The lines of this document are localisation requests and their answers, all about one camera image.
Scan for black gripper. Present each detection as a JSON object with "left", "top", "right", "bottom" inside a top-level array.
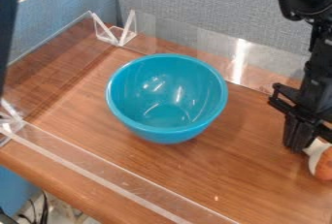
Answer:
[{"left": 269, "top": 66, "right": 332, "bottom": 151}]

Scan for blue partition with wooden shelf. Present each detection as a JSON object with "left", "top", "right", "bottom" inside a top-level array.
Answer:
[{"left": 9, "top": 0, "right": 116, "bottom": 62}]

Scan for blue plastic bowl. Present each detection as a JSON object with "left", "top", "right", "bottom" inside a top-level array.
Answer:
[{"left": 104, "top": 53, "right": 229, "bottom": 144}]

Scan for clear acrylic front barrier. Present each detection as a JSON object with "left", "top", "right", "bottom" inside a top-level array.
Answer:
[{"left": 12, "top": 122, "right": 238, "bottom": 224}]

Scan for clear acrylic left bracket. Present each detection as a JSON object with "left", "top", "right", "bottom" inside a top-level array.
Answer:
[{"left": 0, "top": 99, "right": 24, "bottom": 147}]

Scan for clear acrylic barrier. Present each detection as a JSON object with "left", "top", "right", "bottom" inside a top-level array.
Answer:
[
  {"left": 4, "top": 11, "right": 308, "bottom": 108},
  {"left": 12, "top": 122, "right": 238, "bottom": 224}
]

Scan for clear acrylic back barrier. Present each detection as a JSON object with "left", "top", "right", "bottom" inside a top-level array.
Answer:
[{"left": 4, "top": 11, "right": 308, "bottom": 108}]

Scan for white brown toy mushroom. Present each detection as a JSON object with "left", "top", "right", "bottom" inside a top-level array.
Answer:
[{"left": 304, "top": 139, "right": 332, "bottom": 180}]

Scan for black cables under table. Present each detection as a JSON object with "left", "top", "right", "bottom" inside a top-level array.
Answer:
[{"left": 0, "top": 190, "right": 51, "bottom": 224}]

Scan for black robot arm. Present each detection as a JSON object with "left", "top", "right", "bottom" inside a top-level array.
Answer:
[{"left": 0, "top": 0, "right": 332, "bottom": 152}]

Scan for clear acrylic corner bracket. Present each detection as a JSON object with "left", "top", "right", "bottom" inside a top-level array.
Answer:
[{"left": 90, "top": 10, "right": 138, "bottom": 47}]

